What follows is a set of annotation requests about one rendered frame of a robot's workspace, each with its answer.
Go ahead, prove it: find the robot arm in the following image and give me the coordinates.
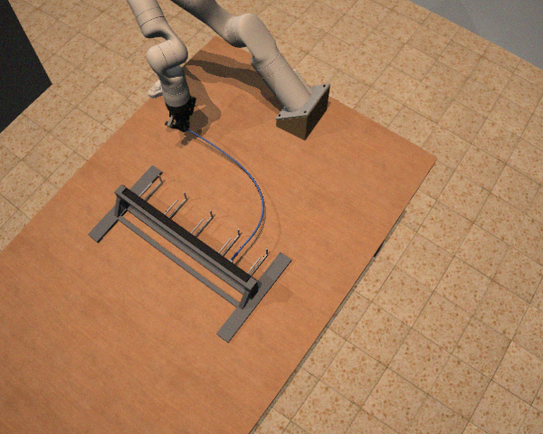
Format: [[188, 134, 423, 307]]
[[127, 0, 312, 112]]

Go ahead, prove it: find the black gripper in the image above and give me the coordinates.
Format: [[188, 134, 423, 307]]
[[165, 96, 196, 132]]

